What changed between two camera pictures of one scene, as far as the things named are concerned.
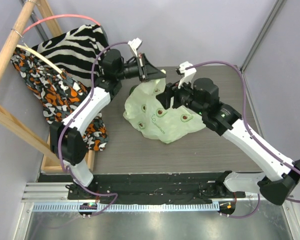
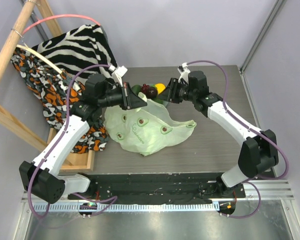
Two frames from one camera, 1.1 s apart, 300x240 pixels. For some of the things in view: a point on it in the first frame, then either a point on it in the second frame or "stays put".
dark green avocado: [132, 89] stays put
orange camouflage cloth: [59, 93] stays put
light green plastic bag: [143, 109] to [143, 129]
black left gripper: [143, 70] to [126, 95]
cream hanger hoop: [27, 48] stays put
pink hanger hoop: [83, 17] stays put
